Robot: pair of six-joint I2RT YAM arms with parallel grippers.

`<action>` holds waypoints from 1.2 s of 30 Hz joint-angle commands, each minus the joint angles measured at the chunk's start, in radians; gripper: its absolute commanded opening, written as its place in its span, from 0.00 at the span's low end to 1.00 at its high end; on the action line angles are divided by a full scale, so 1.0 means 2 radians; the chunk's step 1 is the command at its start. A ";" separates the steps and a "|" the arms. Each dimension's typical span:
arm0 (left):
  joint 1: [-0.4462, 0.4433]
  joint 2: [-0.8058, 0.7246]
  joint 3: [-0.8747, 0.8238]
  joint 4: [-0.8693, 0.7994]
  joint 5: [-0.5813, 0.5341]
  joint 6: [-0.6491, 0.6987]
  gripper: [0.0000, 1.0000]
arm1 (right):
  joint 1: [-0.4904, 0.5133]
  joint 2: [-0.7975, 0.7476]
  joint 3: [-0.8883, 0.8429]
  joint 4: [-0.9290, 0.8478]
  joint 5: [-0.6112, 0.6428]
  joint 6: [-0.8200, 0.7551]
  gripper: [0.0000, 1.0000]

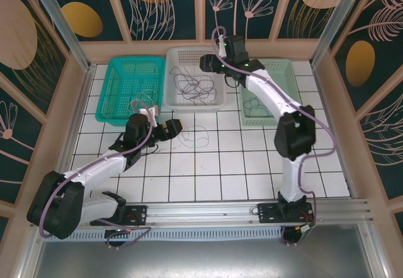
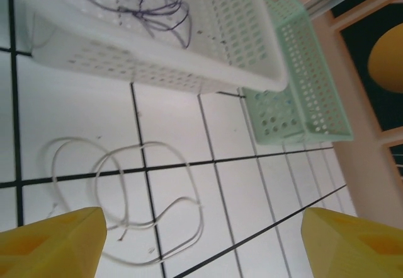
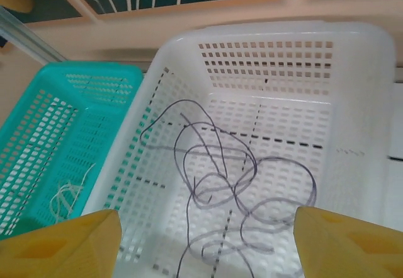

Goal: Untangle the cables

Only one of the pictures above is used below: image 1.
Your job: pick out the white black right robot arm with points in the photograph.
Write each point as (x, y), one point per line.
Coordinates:
(292, 133)

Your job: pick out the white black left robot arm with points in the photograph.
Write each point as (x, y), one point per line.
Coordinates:
(94, 171)

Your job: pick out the white plastic mesh basket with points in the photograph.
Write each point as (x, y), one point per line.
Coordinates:
(195, 107)

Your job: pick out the teal plastic mesh basket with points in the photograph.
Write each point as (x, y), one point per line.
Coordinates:
(119, 79)

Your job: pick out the mint green perforated basket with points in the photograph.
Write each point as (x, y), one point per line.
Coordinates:
(291, 76)

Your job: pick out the grey metal sheet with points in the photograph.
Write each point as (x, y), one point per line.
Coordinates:
(189, 259)

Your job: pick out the small electronics module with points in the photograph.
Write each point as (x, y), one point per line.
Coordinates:
(297, 232)

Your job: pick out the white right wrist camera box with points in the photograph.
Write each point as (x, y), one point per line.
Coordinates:
(222, 46)

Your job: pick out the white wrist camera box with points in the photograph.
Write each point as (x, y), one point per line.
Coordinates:
(222, 46)
(151, 114)

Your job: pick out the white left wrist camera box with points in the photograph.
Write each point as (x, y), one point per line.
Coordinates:
(151, 114)

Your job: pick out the dark floral wall panel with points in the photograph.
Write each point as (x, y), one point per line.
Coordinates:
(252, 7)
(311, 0)
(378, 38)
(19, 38)
(82, 19)
(151, 7)

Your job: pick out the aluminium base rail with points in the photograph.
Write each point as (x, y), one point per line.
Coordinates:
(204, 211)

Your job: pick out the aluminium frame post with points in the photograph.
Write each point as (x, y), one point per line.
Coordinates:
(63, 22)
(338, 19)

